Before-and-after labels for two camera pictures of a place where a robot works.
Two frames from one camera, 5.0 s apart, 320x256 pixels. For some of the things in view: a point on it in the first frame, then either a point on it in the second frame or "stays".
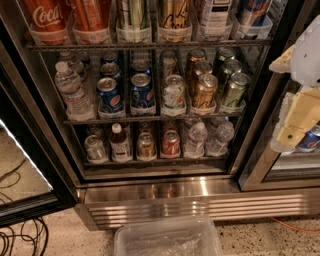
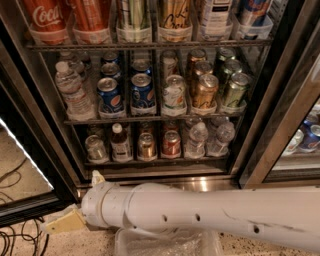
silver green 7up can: [95, 150] stays
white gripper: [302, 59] → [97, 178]
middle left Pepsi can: [110, 70] stays
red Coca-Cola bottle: [47, 22] stays
